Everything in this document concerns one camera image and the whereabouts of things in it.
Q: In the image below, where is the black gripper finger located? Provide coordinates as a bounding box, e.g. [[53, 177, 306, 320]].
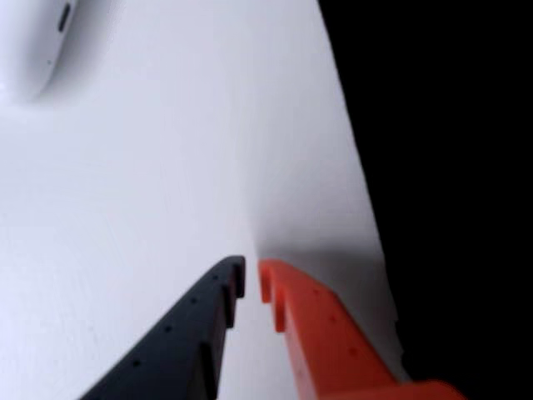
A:
[[78, 255, 247, 400]]

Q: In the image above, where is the white earbuds case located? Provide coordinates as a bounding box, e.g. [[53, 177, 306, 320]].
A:
[[0, 0, 78, 105]]

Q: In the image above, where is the black fabric bag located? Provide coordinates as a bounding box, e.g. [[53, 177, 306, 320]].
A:
[[317, 0, 533, 400]]

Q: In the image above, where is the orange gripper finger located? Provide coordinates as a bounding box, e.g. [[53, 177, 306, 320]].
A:
[[257, 257, 468, 400]]

